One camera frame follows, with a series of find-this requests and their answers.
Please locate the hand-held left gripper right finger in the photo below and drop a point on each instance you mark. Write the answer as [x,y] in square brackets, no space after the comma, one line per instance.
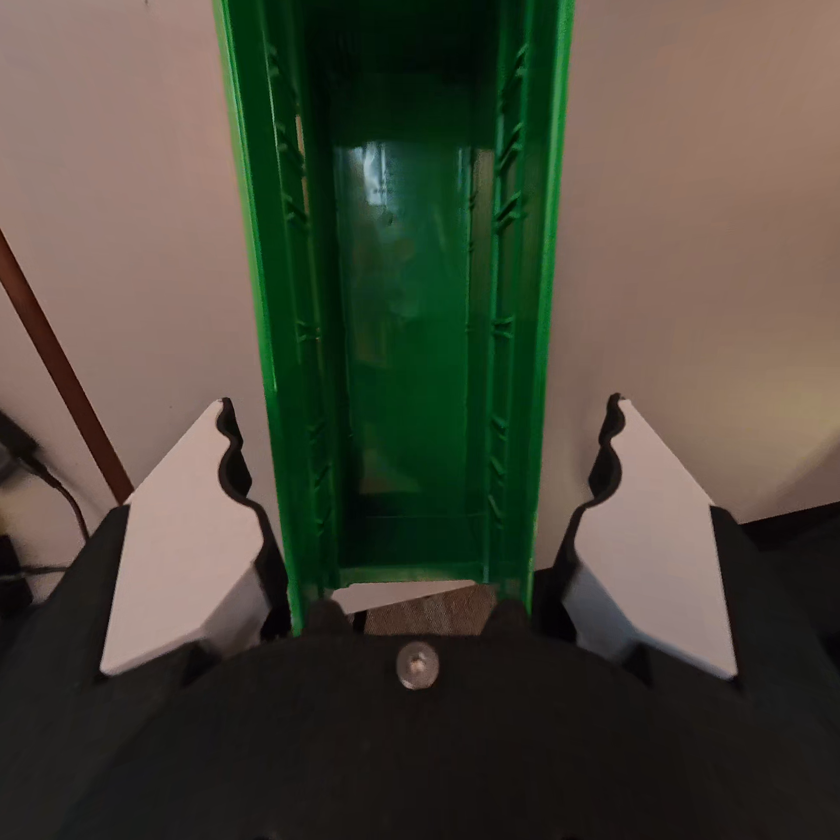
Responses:
[656,564]

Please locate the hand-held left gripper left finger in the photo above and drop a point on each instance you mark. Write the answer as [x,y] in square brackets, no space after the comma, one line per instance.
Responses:
[184,564]

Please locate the black power adapter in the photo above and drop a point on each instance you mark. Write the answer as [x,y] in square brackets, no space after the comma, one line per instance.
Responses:
[13,590]

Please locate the brown strip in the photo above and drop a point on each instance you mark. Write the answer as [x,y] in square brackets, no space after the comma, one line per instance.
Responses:
[59,367]

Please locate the green plastic bin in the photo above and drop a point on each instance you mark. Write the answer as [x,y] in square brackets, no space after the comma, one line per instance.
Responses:
[407,328]
[246,197]

